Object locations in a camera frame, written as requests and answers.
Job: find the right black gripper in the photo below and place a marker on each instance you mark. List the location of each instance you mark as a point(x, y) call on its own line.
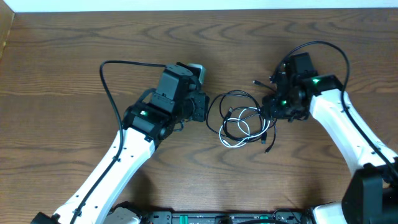
point(268, 104)

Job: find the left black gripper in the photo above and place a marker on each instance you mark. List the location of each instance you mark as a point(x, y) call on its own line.
point(204, 101)

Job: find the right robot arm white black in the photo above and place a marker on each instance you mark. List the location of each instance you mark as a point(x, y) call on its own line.
point(371, 196)

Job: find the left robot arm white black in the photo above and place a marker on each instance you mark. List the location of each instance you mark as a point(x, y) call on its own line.
point(144, 125)

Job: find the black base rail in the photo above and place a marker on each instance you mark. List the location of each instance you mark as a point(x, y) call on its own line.
point(168, 217)

